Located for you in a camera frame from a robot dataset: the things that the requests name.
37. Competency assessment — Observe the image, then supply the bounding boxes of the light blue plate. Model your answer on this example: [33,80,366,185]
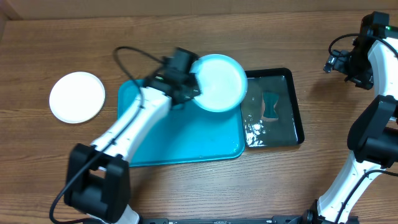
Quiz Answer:
[191,54,248,113]

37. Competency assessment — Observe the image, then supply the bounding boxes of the green scrubbing sponge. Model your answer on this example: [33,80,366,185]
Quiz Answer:
[262,91,279,121]

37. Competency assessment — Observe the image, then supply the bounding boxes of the white pink plate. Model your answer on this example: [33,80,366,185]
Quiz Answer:
[49,72,106,124]

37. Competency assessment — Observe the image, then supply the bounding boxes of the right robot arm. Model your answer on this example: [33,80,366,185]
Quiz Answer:
[292,24,397,223]

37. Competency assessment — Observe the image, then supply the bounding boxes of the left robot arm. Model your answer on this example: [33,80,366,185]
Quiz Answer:
[49,69,201,223]

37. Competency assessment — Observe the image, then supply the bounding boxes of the teal plastic tray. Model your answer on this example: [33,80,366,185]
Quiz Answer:
[116,77,246,168]

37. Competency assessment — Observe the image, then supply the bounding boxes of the black water tray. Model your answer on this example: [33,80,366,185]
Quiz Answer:
[241,68,305,148]

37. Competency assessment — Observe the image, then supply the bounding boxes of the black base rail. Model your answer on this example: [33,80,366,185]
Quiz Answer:
[139,215,300,224]

